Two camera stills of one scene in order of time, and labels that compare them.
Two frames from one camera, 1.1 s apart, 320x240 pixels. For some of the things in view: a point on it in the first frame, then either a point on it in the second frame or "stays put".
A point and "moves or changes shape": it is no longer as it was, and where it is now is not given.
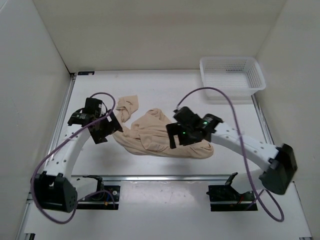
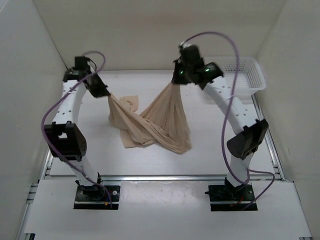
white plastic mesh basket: x=238 y=77 stays put
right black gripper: x=174 y=129 -> x=175 y=79
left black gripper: x=114 y=125 -> x=102 y=91
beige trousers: x=147 y=133 moves or changes shape
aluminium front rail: x=172 y=178 stays put
